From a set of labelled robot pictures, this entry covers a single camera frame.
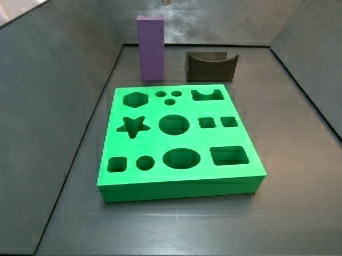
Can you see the green shape-sorter board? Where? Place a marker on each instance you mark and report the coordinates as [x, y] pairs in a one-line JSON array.
[[177, 144]]

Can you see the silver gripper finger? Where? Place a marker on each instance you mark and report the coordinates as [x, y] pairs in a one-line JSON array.
[[166, 2]]

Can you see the dark brown cradle fixture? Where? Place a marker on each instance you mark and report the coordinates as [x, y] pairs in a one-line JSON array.
[[210, 66]]

